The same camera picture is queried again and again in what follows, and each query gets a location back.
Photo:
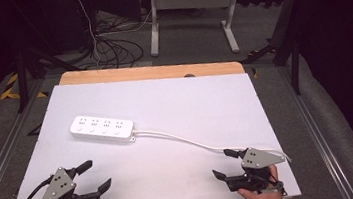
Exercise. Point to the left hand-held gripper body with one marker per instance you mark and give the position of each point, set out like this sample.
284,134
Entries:
57,188

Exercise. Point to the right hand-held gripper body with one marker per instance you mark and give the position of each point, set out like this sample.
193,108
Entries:
258,159

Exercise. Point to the white power strip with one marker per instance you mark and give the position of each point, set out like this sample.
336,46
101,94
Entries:
100,128

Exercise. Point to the person's right hand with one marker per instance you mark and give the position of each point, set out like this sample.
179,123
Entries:
266,198

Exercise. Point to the white board sheet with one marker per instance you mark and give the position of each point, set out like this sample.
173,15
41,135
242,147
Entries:
172,106

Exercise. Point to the black metal stand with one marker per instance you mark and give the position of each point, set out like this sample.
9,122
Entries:
294,62

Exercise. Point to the black tripod stand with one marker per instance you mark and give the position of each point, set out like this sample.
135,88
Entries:
22,80

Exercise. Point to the yellow black hazard tape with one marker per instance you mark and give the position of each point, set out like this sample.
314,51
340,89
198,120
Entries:
12,85

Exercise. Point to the aluminium floor rail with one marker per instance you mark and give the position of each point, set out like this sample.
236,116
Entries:
316,137
3,156

